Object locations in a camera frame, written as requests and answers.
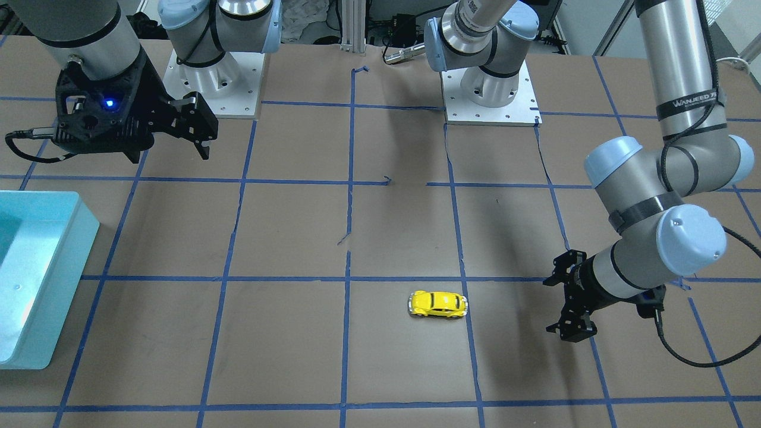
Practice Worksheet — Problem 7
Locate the aluminium frame post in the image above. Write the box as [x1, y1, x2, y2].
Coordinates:
[339, 0, 367, 56]

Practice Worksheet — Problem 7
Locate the yellow beetle toy car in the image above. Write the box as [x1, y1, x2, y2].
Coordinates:
[408, 290, 468, 319]

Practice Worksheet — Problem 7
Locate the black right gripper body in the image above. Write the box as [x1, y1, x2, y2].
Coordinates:
[54, 48, 179, 163]

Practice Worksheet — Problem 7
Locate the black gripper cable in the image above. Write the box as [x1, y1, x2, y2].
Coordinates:
[5, 126, 78, 163]

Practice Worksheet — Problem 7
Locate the turquoise plastic bin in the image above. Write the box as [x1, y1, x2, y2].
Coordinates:
[1, 190, 100, 370]

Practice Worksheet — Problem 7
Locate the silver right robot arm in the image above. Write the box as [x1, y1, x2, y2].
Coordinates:
[5, 1, 282, 163]

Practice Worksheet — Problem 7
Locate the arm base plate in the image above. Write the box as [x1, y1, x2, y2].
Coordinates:
[441, 62, 543, 127]
[163, 51, 268, 119]

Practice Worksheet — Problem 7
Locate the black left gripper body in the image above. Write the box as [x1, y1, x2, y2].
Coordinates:
[565, 253, 666, 322]

